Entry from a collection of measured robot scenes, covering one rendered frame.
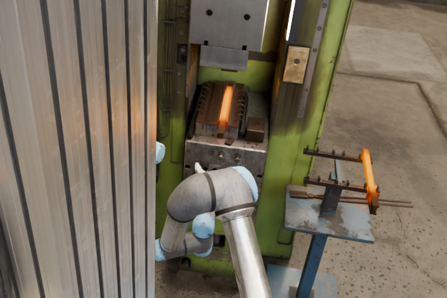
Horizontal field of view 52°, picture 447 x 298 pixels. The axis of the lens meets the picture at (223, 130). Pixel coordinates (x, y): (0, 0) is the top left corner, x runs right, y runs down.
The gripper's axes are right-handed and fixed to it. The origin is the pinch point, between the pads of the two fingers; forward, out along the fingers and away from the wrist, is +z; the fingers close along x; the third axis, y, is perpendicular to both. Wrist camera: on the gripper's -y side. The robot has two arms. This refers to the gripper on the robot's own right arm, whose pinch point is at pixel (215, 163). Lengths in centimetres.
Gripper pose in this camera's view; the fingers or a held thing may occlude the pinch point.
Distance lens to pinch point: 184.7
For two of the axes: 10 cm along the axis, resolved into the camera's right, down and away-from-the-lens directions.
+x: 9.9, 1.3, -0.3
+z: 1.0, -5.5, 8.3
